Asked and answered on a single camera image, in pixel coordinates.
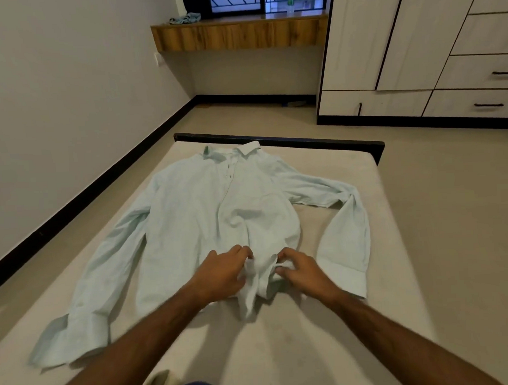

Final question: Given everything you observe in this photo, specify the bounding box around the person's right hand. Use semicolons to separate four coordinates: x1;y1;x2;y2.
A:
274;245;343;305

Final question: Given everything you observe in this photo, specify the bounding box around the person's left hand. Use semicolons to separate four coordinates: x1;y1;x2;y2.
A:
187;243;256;307

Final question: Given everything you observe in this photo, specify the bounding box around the pale mint long-sleeved shirt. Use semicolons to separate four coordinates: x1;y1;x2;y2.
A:
19;136;376;370

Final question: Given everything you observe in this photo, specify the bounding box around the person's left forearm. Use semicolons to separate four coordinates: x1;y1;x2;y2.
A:
38;282;213;385

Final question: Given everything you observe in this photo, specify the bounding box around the person's right forearm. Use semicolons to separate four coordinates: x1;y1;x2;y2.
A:
321;282;503;385

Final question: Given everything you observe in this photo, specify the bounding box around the beige mattress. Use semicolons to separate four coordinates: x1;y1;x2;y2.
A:
0;130;439;385

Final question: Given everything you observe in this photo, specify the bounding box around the crumpled teal cloth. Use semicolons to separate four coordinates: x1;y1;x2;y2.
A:
169;12;203;25

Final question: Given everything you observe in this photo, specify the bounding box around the white wardrobe with black trim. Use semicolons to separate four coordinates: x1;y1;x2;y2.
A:
312;0;508;138

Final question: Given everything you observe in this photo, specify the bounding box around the black bed frame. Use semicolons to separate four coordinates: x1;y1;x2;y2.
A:
174;124;387;174

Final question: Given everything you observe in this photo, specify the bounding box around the wooden wall shelf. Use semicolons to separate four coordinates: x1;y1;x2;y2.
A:
150;11;330;53

